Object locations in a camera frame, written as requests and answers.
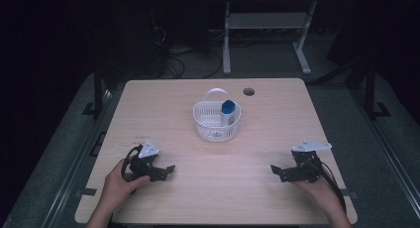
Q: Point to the grey metal floor rail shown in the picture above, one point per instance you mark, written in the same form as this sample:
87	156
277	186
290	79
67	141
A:
71	175
389	155

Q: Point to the person's right hand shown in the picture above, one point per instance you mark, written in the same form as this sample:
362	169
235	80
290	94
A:
320	195

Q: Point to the white plastic basket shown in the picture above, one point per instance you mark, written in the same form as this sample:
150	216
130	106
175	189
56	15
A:
211	127

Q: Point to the grey metal stand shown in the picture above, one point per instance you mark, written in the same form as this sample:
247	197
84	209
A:
267	20

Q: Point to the person's left hand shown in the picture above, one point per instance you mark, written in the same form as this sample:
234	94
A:
117	188

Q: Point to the black metal post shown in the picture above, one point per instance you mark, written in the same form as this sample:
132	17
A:
370	92

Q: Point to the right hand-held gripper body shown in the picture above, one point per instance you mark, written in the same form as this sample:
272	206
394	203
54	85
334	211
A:
310	168

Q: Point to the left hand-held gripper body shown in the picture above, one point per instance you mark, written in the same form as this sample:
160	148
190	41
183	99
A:
148	149

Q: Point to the white bottle with blue cap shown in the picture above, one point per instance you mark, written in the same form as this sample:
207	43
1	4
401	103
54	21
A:
228	110

